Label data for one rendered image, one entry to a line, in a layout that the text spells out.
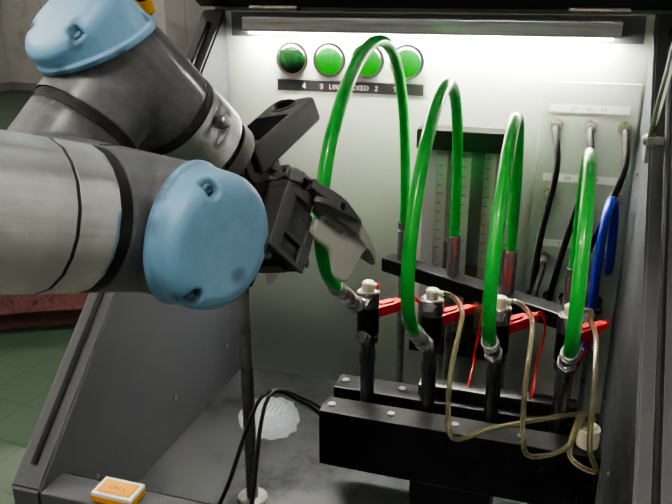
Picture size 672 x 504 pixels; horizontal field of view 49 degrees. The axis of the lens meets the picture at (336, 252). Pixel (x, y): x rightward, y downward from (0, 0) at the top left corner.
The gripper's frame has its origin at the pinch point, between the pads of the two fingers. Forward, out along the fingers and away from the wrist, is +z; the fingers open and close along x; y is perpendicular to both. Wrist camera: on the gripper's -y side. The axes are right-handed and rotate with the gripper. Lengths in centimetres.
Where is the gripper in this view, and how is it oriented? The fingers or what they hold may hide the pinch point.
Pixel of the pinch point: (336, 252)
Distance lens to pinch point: 73.9
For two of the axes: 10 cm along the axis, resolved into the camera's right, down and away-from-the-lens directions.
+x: 8.5, -0.4, -5.3
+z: 4.8, 4.9, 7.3
